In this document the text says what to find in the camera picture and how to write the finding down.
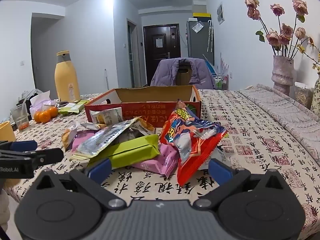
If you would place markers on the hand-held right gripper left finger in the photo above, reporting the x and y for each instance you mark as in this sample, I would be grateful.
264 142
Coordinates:
100 171

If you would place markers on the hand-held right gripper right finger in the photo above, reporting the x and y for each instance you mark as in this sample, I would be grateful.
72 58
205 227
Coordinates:
220 171

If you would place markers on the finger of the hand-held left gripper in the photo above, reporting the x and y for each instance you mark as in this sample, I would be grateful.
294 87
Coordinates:
23 146
47 155

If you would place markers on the white orange snack packet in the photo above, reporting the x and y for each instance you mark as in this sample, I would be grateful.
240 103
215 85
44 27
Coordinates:
145 127
68 135
107 116

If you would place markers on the silver snack packet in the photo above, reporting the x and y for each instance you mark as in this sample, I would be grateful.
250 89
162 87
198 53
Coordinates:
105 137

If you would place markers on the lime green snack packet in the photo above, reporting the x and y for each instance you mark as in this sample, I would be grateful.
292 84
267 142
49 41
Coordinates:
130 152

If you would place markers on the pink snack packet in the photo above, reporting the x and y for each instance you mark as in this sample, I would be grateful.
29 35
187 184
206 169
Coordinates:
160 163
83 138

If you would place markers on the red snack bag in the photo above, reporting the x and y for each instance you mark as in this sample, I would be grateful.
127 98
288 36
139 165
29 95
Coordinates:
190 140

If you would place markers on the red orange cardboard box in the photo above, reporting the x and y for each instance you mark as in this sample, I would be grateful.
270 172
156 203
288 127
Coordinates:
155 110

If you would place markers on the yellow cup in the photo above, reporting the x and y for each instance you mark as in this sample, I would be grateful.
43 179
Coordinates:
7 131

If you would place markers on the clear plastic cup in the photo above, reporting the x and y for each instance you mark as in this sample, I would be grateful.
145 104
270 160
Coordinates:
20 118

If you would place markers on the dark cloth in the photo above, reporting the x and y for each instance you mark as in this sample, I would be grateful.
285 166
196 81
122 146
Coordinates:
25 102

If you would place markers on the white tissue pack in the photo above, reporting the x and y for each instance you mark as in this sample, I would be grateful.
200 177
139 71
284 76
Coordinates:
47 105

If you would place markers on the small green white packet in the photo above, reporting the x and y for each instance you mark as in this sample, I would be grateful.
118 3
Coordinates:
80 105
65 110

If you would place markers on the white tissue paper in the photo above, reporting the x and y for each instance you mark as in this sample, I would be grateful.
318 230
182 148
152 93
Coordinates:
41 97

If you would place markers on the yellow thermos bottle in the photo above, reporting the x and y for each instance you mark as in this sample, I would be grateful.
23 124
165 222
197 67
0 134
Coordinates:
66 80

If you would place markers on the folded grey pink quilt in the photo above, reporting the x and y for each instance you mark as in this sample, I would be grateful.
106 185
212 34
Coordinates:
285 112

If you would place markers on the small storage rack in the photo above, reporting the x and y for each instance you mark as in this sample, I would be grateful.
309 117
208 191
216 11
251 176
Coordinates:
221 82

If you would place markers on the wooden chair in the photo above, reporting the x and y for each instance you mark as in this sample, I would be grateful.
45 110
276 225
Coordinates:
184 76

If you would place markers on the blue folding rack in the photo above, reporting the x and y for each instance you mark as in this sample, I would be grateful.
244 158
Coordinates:
209 66

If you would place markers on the glass storage jar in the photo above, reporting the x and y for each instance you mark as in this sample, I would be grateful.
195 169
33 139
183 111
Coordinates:
303 96

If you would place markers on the purple padded jacket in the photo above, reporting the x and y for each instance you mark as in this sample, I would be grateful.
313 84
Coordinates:
165 72

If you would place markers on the pink ribbed vase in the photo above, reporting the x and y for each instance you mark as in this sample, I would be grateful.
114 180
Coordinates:
283 76

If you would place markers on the grey interior door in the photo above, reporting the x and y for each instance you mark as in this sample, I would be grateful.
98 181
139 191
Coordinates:
132 55

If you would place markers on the floral patterned vase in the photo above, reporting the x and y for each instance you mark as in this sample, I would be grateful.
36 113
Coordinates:
316 97

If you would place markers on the dark entrance door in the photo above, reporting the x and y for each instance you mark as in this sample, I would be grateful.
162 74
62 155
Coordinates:
150 55

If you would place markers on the grey fridge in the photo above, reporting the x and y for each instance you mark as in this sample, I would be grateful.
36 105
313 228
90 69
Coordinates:
197 42

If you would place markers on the folded white umbrella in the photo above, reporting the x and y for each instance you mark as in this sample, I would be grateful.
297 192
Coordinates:
210 37

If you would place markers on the white paper notice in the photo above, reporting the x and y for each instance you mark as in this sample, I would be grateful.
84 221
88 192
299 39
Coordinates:
159 42

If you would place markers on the clear plastic bag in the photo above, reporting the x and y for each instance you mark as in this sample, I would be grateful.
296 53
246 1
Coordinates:
197 27

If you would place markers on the bunch of dried roses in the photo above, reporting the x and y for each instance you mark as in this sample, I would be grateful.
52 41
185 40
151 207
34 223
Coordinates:
277 36

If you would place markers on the yellow flower twigs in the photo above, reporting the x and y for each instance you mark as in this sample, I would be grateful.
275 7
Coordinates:
316 60

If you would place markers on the yellow black box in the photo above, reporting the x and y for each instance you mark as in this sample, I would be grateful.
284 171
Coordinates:
201 14

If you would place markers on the wall poster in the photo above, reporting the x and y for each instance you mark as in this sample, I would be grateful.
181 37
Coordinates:
220 13

